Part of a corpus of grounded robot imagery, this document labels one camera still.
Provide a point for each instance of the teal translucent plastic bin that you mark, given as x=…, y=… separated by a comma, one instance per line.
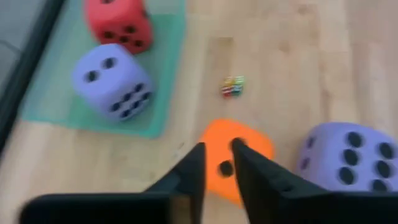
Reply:
x=56, y=93

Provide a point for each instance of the large purple foam die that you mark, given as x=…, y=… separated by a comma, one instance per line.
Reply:
x=109, y=84
x=329, y=146

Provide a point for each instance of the small red translucent die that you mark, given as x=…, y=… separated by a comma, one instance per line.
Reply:
x=228, y=91

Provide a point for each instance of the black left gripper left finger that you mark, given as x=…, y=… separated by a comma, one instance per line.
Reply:
x=124, y=208

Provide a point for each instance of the large red foam die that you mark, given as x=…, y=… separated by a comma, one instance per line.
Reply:
x=115, y=15

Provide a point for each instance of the small yellow translucent die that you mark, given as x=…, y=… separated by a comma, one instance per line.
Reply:
x=229, y=81

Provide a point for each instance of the large orange foam die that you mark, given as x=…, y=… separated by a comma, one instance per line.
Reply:
x=217, y=137

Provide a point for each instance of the small green translucent die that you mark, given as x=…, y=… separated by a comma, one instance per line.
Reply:
x=239, y=84

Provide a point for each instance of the black table edge frame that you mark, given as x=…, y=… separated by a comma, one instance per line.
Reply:
x=21, y=68

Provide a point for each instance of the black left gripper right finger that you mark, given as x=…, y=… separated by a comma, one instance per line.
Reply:
x=295, y=205

